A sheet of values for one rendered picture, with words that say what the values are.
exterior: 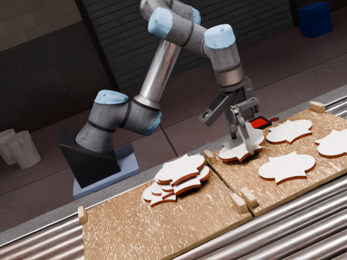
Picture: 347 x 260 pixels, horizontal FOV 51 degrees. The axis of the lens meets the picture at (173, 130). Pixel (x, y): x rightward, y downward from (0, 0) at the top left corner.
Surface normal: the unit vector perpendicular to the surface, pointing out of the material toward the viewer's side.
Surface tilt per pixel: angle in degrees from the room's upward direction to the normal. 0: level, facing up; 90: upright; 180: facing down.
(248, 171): 0
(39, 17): 90
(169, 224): 0
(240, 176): 0
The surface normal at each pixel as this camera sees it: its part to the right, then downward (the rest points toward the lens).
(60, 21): 0.21, 0.33
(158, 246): -0.33, -0.86
